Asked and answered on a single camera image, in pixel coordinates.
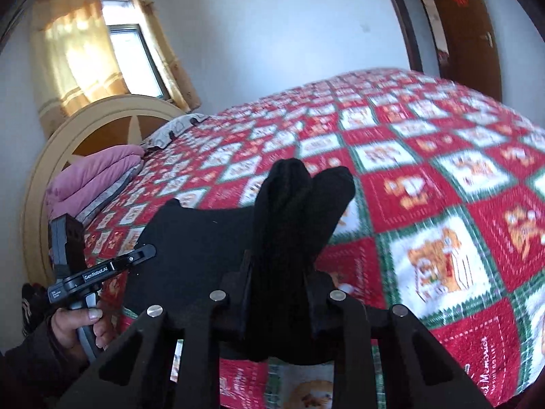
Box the cream wooden headboard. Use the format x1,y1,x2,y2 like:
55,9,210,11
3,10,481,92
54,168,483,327
21,95,189,291

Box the person's left forearm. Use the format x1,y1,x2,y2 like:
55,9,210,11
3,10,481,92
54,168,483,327
0,283,91,409

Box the yellow curtain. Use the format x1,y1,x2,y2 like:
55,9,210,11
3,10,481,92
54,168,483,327
127,0,202,114
31,0,129,117

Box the red checked printed blanket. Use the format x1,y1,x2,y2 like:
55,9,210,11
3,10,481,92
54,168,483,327
83,67,545,409

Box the window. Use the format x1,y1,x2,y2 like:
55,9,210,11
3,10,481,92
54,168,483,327
101,23,172,101

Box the brown door frame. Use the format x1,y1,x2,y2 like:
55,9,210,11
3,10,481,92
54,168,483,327
381,0,449,78

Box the person's left hand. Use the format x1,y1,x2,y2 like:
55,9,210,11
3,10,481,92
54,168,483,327
51,306,115,362

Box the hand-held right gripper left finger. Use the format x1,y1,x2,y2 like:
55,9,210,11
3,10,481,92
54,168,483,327
55,251,257,409

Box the grey folded blanket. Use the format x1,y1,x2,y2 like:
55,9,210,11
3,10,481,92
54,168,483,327
76,165,144,227

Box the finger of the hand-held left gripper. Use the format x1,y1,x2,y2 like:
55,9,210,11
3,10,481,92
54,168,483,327
108,243,157,272

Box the black pants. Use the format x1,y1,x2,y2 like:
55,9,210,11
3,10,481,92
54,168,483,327
121,157,356,365

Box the brown wooden door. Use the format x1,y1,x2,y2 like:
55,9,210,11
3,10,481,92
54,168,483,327
421,0,504,100

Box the pink folded quilt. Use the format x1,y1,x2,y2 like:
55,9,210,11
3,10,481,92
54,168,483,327
45,145,146,222

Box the patterned grey pillow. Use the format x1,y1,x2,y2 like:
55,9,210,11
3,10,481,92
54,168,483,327
142,113,210,153

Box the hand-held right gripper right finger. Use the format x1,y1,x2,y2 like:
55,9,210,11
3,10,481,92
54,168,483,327
303,263,495,409

